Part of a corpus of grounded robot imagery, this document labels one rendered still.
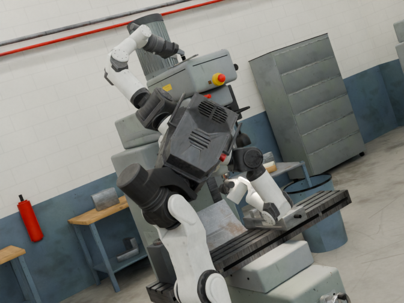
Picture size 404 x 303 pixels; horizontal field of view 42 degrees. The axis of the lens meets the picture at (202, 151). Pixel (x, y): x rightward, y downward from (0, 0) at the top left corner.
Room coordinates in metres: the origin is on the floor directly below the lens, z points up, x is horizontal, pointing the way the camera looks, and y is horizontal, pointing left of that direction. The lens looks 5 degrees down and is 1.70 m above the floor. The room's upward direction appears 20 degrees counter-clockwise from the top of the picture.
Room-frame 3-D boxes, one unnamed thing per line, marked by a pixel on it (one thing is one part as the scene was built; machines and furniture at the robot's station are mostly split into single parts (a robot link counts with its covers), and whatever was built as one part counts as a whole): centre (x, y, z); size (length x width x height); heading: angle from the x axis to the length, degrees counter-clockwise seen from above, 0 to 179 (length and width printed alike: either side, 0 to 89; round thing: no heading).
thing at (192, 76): (2.70, -0.07, 1.81); 0.47 x 0.26 x 0.16; 30
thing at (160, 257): (2.49, 0.29, 1.04); 0.22 x 0.12 x 0.20; 127
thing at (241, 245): (2.70, -0.11, 0.90); 1.24 x 0.23 x 0.08; 120
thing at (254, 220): (2.75, -0.24, 0.99); 0.35 x 0.15 x 0.11; 31
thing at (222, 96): (2.72, -0.05, 1.68); 0.34 x 0.24 x 0.10; 30
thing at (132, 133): (3.12, 0.18, 1.66); 0.80 x 0.23 x 0.20; 30
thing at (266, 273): (2.68, -0.07, 0.80); 0.50 x 0.35 x 0.12; 30
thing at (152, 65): (2.90, 0.05, 2.05); 0.20 x 0.20 x 0.32
